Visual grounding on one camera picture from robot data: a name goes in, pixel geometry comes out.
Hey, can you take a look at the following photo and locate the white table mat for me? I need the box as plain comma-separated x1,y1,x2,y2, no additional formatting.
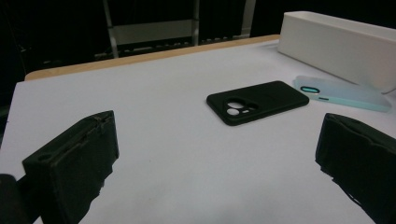
0,38,396,224

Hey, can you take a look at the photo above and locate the black phone case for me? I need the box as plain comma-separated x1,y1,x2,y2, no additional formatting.
205,80,310,127

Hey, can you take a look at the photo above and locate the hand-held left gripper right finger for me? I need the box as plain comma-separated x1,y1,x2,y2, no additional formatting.
315,112,396,224

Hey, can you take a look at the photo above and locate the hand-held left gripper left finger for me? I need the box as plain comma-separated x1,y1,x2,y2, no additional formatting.
21,110,120,224

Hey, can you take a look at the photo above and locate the white plastic storage box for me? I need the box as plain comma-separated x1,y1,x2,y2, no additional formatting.
276,10,396,94

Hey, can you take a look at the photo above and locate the grey metal stand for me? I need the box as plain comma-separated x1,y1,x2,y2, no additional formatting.
102,0,257,60

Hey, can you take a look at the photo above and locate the light teal phone case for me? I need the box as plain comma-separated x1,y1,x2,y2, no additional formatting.
292,75,392,114

